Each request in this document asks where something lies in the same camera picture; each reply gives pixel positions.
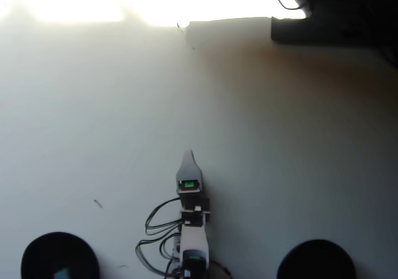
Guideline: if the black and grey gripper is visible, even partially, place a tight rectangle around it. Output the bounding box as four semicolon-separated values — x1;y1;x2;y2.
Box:
175;149;211;213

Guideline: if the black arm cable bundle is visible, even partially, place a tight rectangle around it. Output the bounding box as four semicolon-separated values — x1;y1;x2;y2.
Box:
135;197;183;279

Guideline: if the dark rectangular box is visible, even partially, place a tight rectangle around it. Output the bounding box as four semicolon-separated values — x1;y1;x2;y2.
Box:
271;15;379;45

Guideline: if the dark base cable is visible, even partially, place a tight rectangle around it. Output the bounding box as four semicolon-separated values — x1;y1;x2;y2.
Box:
207;259;233;279

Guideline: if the black round bowl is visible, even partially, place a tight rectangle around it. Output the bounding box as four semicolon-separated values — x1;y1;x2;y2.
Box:
276;239;356;279
21;231;101;279

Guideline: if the thin dark cable loop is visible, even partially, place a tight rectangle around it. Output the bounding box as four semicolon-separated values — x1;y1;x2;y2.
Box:
275;0;308;11

